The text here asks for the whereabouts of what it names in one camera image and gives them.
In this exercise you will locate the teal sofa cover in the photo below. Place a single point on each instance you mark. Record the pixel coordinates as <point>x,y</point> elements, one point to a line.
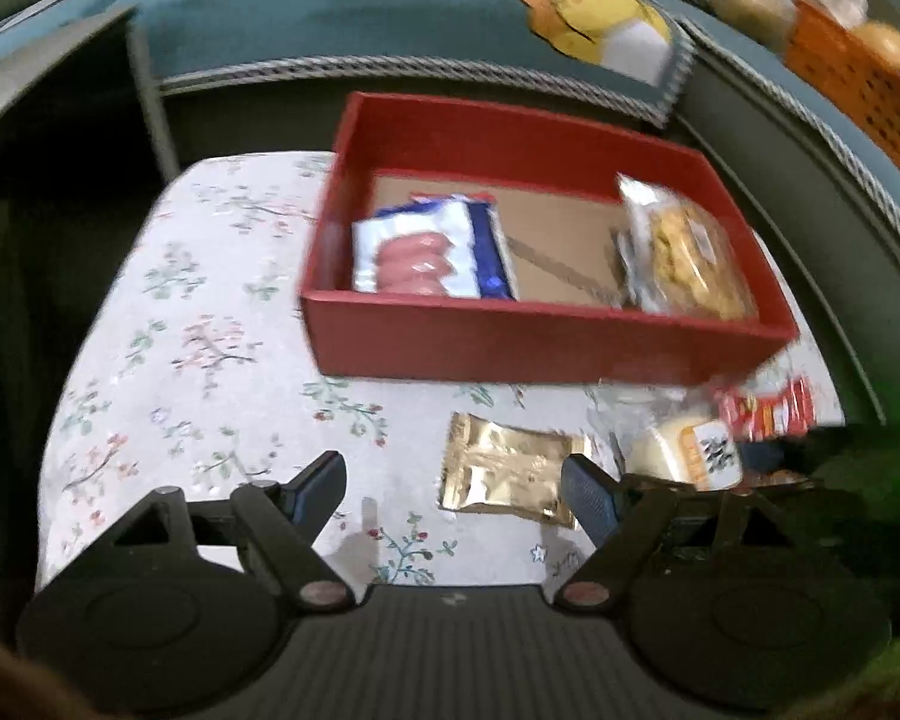
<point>345,22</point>

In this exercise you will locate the gold foil packet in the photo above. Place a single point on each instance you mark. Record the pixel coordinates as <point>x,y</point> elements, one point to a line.
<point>502,465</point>

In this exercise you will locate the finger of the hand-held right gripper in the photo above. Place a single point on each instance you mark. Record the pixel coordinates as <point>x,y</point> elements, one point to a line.
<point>765,456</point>

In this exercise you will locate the blue and white snack packet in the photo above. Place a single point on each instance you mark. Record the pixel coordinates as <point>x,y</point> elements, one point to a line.
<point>420,255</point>

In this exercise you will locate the red cardboard box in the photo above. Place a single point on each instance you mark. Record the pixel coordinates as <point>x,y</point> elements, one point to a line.
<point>495,345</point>

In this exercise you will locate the orange plastic basket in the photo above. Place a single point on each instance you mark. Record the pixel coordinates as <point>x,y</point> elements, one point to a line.
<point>855,82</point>

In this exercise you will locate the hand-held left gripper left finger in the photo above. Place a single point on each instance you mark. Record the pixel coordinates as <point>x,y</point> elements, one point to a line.
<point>319,484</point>

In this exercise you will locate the clear bread bun packet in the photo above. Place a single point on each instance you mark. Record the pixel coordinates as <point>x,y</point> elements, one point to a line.
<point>675,450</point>

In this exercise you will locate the yellow round toy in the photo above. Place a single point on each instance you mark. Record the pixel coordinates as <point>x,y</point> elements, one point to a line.
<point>889,45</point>

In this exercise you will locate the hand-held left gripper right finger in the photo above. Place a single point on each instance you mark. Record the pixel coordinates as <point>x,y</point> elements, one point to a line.
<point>589,491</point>

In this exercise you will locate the floral tablecloth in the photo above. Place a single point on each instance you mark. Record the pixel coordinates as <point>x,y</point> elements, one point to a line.
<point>195,360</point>

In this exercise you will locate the red snack packet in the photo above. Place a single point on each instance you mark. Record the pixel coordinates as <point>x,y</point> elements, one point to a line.
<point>765,412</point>

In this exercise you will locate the yellow cartoon cushion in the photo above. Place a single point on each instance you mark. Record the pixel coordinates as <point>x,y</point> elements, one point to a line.
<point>592,15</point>

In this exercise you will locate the green sofa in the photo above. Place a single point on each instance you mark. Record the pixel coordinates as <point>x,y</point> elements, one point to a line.
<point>795,187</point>

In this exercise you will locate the clear yellow cookie packet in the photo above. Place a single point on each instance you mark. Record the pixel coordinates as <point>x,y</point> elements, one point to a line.
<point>682,255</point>

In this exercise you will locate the glass side table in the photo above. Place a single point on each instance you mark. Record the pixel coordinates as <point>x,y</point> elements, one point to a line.
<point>45,67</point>

